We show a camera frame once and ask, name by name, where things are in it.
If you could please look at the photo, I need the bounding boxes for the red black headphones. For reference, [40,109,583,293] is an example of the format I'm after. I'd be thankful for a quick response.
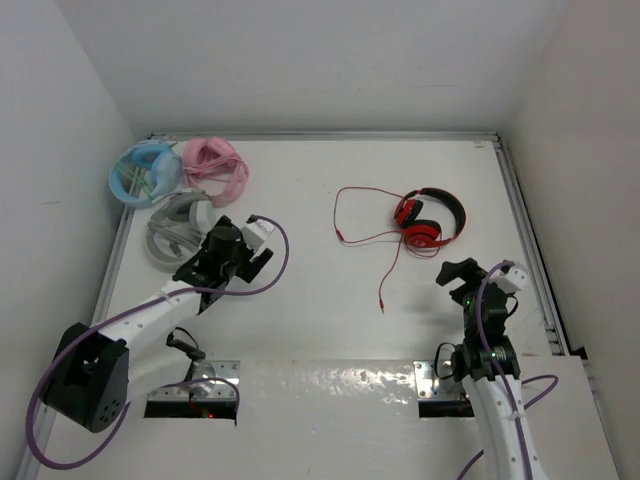
[332,185,467,313]

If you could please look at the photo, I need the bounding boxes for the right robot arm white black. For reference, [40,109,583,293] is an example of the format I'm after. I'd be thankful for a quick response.
[436,258,547,479]

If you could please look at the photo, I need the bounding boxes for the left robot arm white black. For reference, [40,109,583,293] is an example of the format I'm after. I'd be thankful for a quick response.
[36,215,277,433]

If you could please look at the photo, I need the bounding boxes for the grey white headphones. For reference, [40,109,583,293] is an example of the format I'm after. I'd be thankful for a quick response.
[145,190,216,272]

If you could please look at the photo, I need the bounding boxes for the pink headphones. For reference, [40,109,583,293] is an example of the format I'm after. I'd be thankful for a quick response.
[182,137,250,208]

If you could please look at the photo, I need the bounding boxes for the light blue headphones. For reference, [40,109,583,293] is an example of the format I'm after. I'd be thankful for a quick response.
[108,140,183,209]

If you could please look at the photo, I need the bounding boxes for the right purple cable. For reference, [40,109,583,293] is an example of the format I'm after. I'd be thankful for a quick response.
[457,259,559,480]

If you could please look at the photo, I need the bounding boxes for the purple cable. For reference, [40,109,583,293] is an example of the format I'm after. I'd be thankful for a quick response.
[25,214,291,470]
[457,259,559,480]

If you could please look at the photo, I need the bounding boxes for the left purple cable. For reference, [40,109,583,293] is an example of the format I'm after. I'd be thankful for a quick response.
[25,214,291,470]

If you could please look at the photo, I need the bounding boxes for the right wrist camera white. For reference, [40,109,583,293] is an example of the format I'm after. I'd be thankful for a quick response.
[491,262,529,295]

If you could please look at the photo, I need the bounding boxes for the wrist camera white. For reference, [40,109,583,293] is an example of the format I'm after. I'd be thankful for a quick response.
[491,262,529,295]
[240,220,275,252]

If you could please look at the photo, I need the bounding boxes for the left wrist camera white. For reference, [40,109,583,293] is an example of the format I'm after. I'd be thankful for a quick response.
[240,220,275,252]

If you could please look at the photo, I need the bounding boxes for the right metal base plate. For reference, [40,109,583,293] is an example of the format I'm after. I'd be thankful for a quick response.
[413,360,468,402]

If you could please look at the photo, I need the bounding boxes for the metal base plate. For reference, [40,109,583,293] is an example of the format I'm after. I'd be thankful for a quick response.
[147,360,240,402]
[413,360,468,402]

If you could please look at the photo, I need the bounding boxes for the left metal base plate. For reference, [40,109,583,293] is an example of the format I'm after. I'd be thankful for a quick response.
[147,360,240,402]

